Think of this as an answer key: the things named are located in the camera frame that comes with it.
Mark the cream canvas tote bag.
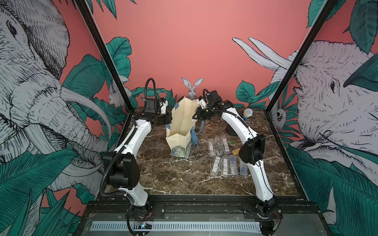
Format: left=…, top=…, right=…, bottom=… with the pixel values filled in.
left=166, top=97, right=204, bottom=158

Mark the clear compass set case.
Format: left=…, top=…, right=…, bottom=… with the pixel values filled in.
left=221, top=155, right=229, bottom=177

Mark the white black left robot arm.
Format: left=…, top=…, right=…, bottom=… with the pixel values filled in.
left=99, top=98, right=172, bottom=207

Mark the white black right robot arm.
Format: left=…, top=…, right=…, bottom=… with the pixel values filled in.
left=193, top=89, right=278, bottom=219

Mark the blue toy microphone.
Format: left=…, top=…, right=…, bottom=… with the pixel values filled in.
left=243, top=108, right=253, bottom=120

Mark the small wooden block toy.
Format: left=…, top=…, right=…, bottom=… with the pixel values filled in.
left=232, top=148, right=240, bottom=155

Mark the white ventilation grille strip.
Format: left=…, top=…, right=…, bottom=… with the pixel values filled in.
left=90, top=221, right=261, bottom=233

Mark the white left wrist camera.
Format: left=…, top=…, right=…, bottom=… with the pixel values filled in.
left=159, top=98, right=168, bottom=114

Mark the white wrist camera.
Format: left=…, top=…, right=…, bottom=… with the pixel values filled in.
left=159, top=98, right=168, bottom=114
left=199, top=99, right=207, bottom=109

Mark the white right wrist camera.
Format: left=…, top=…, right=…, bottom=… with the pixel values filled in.
left=199, top=99, right=207, bottom=109

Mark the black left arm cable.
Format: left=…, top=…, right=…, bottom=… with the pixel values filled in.
left=144, top=78, right=158, bottom=101

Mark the black left frame post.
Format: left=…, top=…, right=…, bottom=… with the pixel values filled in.
left=74, top=0, right=134, bottom=113

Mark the black frame post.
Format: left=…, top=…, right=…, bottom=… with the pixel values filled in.
left=265, top=0, right=338, bottom=114
left=74, top=0, right=134, bottom=113

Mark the black right frame post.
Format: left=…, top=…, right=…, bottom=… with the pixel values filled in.
left=265, top=0, right=338, bottom=114

